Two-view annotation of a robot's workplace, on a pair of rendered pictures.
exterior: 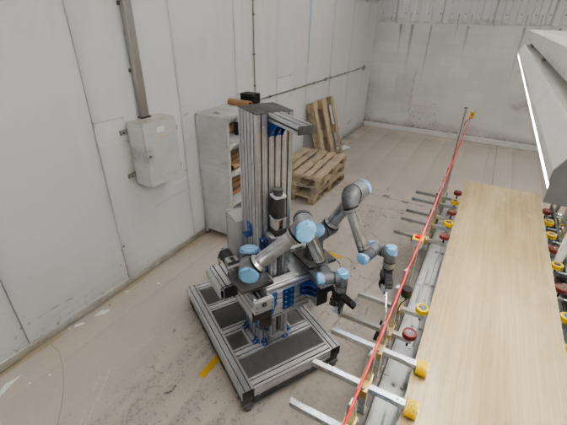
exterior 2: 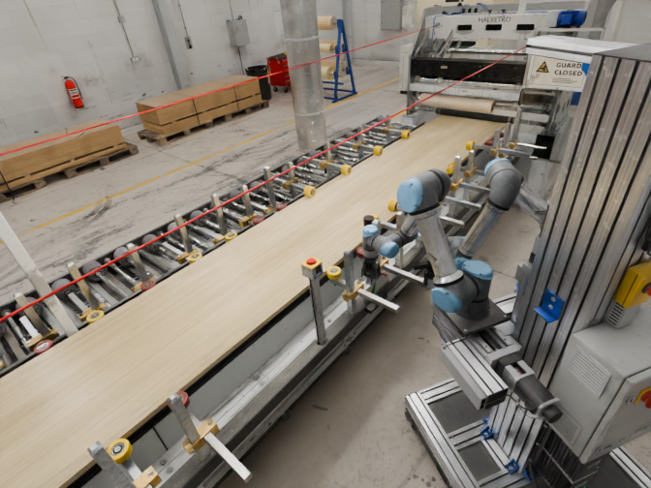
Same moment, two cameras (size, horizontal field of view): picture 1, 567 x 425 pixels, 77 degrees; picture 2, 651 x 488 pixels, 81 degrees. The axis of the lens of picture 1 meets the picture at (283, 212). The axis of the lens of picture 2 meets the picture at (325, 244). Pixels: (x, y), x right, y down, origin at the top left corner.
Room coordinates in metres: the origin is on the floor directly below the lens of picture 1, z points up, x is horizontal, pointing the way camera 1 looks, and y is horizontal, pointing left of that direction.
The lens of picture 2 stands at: (3.33, -0.49, 2.25)
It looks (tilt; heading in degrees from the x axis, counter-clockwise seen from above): 35 degrees down; 195
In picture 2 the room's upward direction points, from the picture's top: 6 degrees counter-clockwise
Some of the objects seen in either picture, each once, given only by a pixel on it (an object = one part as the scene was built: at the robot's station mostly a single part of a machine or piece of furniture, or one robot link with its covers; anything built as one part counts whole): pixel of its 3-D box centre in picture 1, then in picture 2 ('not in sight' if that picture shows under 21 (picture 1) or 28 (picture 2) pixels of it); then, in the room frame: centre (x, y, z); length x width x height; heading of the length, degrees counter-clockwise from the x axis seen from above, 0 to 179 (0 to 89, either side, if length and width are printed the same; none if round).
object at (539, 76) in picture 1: (542, 72); not in sight; (1.44, -0.96, 2.34); 2.40 x 0.12 x 0.08; 151
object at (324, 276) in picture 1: (325, 276); (457, 246); (1.72, -0.26, 1.12); 0.11 x 0.11 x 0.08; 4
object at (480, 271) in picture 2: (315, 234); (475, 279); (2.07, -0.23, 1.21); 0.13 x 0.12 x 0.14; 138
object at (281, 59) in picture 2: not in sight; (284, 72); (-6.52, -3.73, 0.41); 0.76 x 0.48 x 0.81; 158
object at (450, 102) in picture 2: not in sight; (474, 105); (-0.96, 0.10, 1.05); 1.43 x 0.12 x 0.12; 61
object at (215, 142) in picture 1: (237, 169); not in sight; (4.26, 0.60, 0.78); 0.90 x 0.45 x 1.55; 151
